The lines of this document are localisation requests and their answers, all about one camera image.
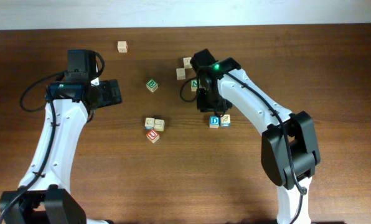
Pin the wooden block upper pair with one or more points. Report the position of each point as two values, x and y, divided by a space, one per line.
186 62

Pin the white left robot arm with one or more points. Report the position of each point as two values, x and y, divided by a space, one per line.
43 194

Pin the green N letter block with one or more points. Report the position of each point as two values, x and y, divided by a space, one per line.
194 85

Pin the plain wooden block far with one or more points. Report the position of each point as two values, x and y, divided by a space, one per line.
122 46

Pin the wooden block pair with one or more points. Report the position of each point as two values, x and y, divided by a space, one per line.
181 73
186 62

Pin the wooden block lower pair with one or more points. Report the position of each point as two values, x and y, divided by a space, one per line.
181 73

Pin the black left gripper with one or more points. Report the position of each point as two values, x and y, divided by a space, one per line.
111 93

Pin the blue D letter block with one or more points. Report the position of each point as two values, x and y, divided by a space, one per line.
214 122

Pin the green B letter block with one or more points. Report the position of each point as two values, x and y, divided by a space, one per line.
152 85

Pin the red U letter block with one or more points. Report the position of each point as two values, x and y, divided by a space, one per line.
153 136

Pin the baseball picture wooden block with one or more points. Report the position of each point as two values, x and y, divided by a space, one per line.
149 123

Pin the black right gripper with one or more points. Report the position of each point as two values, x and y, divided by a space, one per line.
203 107

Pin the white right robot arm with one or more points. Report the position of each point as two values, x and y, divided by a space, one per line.
289 147

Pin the yellow edged wooden block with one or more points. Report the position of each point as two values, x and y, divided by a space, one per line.
159 124

